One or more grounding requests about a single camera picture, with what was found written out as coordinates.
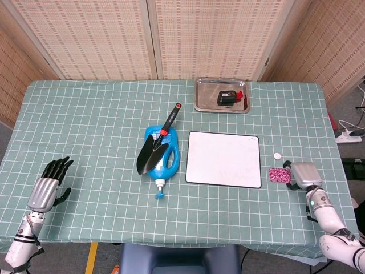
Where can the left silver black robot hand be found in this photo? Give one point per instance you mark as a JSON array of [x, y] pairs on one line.
[[42, 191]]

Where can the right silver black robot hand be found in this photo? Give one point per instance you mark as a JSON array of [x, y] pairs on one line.
[[306, 175]]

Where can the pink patterned packet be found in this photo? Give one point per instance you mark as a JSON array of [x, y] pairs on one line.
[[280, 174]]

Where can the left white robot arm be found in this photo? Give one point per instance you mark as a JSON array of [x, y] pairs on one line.
[[17, 251]]

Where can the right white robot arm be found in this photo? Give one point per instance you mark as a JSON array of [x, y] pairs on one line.
[[328, 219]]

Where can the white board with black edge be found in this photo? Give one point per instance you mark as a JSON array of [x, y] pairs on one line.
[[222, 160]]

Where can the small white round disc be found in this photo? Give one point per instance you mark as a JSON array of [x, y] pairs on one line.
[[277, 156]]

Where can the black floor box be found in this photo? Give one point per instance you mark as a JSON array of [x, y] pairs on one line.
[[355, 168]]

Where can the white power strip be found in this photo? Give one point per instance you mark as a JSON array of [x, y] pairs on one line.
[[348, 138]]

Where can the green checked tablecloth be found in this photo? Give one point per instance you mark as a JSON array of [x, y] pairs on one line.
[[99, 120]]

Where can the small red clip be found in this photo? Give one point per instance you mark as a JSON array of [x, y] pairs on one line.
[[241, 95]]

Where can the black garden trowel orange collar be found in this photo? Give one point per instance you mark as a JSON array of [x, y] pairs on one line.
[[148, 158]]

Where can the black battery pack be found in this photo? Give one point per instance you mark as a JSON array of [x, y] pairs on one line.
[[227, 98]]

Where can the woven bamboo screen panel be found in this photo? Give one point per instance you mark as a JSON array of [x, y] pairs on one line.
[[214, 37], [14, 77], [94, 37], [328, 48]]

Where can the stainless steel tray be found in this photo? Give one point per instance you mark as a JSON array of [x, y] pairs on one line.
[[206, 95]]

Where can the blue pump detergent bottle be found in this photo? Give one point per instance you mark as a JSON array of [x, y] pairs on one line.
[[174, 165]]

